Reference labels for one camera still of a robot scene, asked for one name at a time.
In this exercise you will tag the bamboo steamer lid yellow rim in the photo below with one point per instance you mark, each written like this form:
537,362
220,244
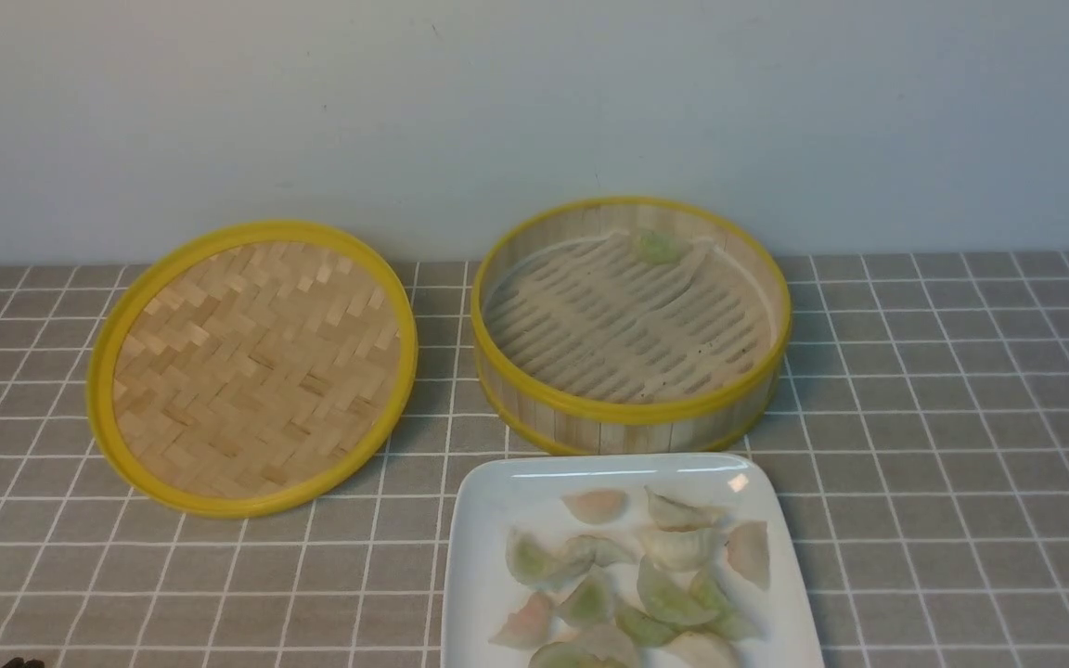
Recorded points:
253,369

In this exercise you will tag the pale dumpling plate bottom centre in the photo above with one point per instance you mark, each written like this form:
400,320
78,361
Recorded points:
609,646

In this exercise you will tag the pink dumpling plate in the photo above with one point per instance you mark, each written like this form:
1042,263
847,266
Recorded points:
528,627
596,507

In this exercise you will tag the pale pink dumpling right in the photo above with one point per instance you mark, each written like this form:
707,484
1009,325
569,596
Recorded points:
747,552

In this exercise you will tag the white dumpling plate centre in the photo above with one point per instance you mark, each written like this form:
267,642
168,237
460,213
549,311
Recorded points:
678,551

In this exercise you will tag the white dumpling plate top right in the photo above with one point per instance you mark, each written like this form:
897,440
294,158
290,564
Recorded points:
673,515

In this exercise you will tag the pale green dumpling centre left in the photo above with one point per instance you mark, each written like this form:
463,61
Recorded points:
585,551

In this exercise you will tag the white dumpling plate bottom right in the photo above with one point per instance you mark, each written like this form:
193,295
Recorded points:
703,650

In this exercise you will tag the pink dumpling plate left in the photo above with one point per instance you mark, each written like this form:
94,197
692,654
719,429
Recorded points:
528,627

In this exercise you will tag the green dumpling plate right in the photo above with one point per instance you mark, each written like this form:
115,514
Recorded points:
729,622

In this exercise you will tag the green dumpling plate bottom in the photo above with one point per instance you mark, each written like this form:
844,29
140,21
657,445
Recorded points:
566,654

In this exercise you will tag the green dumpling plate lower centre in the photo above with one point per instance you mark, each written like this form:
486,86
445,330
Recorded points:
645,631

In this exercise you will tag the pink dumpling plate top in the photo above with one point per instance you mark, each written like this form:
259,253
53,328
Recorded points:
596,507

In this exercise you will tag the bamboo steamer basket yellow rim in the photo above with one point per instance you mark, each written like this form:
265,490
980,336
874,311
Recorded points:
583,349

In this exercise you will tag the green dumpling plate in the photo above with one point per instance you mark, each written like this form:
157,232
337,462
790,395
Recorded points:
566,654
645,631
729,622

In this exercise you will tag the white dumpling plate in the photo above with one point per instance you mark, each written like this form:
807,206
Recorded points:
703,650
678,551
673,515

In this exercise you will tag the white square plate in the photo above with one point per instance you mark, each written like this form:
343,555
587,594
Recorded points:
524,494

